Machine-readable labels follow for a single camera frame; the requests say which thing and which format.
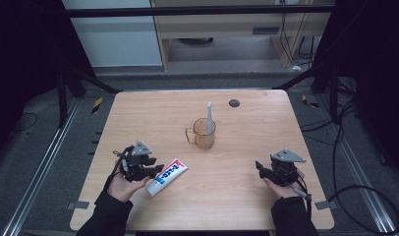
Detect black horizontal frame bar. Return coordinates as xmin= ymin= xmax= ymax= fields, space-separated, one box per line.
xmin=61 ymin=4 xmax=337 ymax=19

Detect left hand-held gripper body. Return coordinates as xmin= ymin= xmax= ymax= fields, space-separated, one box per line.
xmin=120 ymin=140 xmax=157 ymax=183

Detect yellow black hazard tape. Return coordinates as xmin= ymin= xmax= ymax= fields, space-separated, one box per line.
xmin=301 ymin=93 xmax=319 ymax=109
xmin=90 ymin=96 xmax=104 ymax=115

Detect white cabinet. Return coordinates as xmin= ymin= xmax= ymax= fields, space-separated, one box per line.
xmin=61 ymin=0 xmax=164 ymax=69

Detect hanging black desk cables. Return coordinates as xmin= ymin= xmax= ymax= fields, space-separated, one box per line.
xmin=278 ymin=12 xmax=321 ymax=67

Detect black curtain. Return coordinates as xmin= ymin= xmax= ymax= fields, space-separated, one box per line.
xmin=0 ymin=0 xmax=97 ymax=161
xmin=313 ymin=0 xmax=399 ymax=183

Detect right hand-held gripper cable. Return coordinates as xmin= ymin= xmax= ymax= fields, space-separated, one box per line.
xmin=287 ymin=176 xmax=314 ymax=220

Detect thin black floor cable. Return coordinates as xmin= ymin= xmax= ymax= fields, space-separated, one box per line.
xmin=11 ymin=111 xmax=39 ymax=135

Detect hand-held gripper cable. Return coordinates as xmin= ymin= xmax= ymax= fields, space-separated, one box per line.
xmin=103 ymin=146 xmax=137 ymax=193
xmin=287 ymin=176 xmax=314 ymax=220

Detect aluminium floor rail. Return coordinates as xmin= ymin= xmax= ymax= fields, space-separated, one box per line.
xmin=317 ymin=93 xmax=399 ymax=236
xmin=0 ymin=97 xmax=82 ymax=236

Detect grey toothbrush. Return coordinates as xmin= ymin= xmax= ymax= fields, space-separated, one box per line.
xmin=204 ymin=101 xmax=215 ymax=137

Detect left hand-held gripper cable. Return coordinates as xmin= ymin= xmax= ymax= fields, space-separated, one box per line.
xmin=103 ymin=146 xmax=137 ymax=193

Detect wooden desk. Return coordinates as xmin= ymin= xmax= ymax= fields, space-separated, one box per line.
xmin=149 ymin=0 xmax=333 ymax=72

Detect grey table bracket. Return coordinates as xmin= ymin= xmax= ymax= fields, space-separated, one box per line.
xmin=66 ymin=200 xmax=90 ymax=211
xmin=313 ymin=200 xmax=338 ymax=211

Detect person's right hand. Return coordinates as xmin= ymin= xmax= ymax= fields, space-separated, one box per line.
xmin=262 ymin=168 xmax=307 ymax=201

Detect black metal frame stand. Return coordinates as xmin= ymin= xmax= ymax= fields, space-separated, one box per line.
xmin=271 ymin=62 xmax=341 ymax=125
xmin=56 ymin=62 xmax=123 ymax=130

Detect white toothpaste tube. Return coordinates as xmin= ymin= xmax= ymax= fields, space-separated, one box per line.
xmin=145 ymin=157 xmax=190 ymax=198

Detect person's left hand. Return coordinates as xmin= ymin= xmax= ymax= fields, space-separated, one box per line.
xmin=106 ymin=160 xmax=151 ymax=204

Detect thick black floor cable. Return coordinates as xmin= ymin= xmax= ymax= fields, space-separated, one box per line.
xmin=299 ymin=97 xmax=399 ymax=236

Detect clear amber plastic cup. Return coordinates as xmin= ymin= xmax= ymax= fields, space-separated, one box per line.
xmin=184 ymin=117 xmax=217 ymax=150

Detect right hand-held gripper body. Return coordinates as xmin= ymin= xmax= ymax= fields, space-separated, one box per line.
xmin=268 ymin=148 xmax=308 ymax=188

